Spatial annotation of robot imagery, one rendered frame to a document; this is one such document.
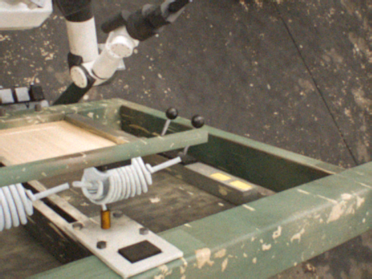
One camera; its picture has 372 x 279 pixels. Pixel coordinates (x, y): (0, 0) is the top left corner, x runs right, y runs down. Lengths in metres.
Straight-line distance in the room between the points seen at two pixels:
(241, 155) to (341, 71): 3.22
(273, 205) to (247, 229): 0.11
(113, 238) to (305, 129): 3.31
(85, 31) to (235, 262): 1.05
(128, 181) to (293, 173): 0.66
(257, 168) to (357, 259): 2.69
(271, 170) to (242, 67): 2.44
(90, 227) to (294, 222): 0.35
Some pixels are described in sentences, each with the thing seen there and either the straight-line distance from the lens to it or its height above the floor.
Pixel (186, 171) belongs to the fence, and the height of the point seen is 1.53.
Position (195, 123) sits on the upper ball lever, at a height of 1.55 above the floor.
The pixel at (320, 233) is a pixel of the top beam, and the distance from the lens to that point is 0.98.
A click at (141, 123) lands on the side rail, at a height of 1.01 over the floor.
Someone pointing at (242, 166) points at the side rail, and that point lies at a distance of 1.51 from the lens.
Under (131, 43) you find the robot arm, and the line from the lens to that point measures 1.51.
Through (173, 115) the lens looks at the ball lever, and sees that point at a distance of 1.44.
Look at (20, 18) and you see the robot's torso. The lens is 1.57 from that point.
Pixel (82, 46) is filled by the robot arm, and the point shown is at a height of 1.21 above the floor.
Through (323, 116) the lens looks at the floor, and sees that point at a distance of 4.23.
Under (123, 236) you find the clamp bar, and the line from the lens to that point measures 0.81.
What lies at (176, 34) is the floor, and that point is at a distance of 3.58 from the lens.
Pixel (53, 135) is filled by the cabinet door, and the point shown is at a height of 1.03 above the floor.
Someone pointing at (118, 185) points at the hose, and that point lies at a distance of 0.80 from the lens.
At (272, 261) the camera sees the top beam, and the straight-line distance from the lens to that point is 0.90.
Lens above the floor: 2.60
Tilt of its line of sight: 51 degrees down
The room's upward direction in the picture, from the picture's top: 59 degrees clockwise
